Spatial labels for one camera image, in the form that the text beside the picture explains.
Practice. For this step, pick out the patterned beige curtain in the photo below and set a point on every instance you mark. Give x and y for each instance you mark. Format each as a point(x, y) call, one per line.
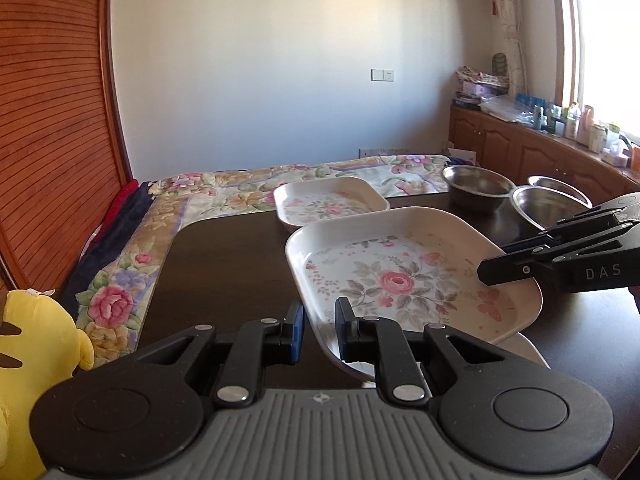
point(505, 15)

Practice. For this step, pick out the dark navy blanket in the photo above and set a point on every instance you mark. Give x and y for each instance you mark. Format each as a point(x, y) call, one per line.
point(115, 232)

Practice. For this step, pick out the clear plastic bags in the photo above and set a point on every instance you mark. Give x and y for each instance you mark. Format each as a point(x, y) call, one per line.
point(505, 108)

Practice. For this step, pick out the white paper bag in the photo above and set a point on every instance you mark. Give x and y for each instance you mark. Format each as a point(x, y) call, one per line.
point(462, 156)

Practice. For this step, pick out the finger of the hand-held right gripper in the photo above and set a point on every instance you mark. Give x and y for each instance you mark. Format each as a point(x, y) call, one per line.
point(505, 267)
point(525, 246)

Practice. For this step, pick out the window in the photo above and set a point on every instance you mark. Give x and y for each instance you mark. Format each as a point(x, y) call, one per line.
point(600, 35)

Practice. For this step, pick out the stainless steel bowl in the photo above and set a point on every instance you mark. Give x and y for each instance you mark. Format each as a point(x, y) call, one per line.
point(560, 183)
point(547, 207)
point(477, 187)

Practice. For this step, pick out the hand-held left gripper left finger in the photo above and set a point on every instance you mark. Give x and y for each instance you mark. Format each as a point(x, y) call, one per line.
point(297, 332)

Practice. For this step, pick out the green lid bottle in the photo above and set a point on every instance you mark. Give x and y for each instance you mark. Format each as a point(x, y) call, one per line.
point(613, 135)

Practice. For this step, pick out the row of wall outlets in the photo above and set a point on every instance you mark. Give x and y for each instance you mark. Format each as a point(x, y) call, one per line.
point(382, 151)

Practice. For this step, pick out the small floral square plate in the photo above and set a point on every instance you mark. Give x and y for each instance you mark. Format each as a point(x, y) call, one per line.
point(325, 205)

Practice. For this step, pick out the white plastic bottle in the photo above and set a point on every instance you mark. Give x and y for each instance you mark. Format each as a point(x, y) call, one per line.
point(573, 122)

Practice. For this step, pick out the large floral square plate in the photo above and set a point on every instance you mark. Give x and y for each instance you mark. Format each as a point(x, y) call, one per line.
point(400, 280)

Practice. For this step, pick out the pink box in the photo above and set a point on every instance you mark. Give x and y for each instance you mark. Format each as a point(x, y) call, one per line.
point(475, 91)

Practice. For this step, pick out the tissue box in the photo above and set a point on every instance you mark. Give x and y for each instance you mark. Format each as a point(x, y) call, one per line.
point(617, 155)

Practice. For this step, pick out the red cloth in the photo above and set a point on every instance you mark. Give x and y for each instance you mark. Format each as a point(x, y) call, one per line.
point(120, 202)

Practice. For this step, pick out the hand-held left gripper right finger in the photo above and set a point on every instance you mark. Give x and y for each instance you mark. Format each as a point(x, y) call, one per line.
point(342, 332)

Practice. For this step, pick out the floral bed blanket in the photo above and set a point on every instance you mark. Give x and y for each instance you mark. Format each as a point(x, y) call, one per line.
point(225, 190)

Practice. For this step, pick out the white wall switch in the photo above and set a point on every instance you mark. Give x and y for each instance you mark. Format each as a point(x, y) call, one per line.
point(382, 75)

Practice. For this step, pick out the wooden cabinet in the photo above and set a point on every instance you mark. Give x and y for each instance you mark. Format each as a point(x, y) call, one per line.
point(540, 152)

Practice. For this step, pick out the green woven fan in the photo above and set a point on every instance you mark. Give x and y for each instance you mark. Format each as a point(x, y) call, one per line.
point(499, 62)

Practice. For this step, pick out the plain white square plate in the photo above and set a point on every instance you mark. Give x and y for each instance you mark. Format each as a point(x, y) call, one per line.
point(527, 350)

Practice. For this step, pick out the yellow plush toy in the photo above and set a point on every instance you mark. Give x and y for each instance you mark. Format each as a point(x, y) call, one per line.
point(35, 340)

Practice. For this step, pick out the folded floral cloth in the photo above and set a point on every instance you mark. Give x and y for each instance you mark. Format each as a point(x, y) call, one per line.
point(477, 76)

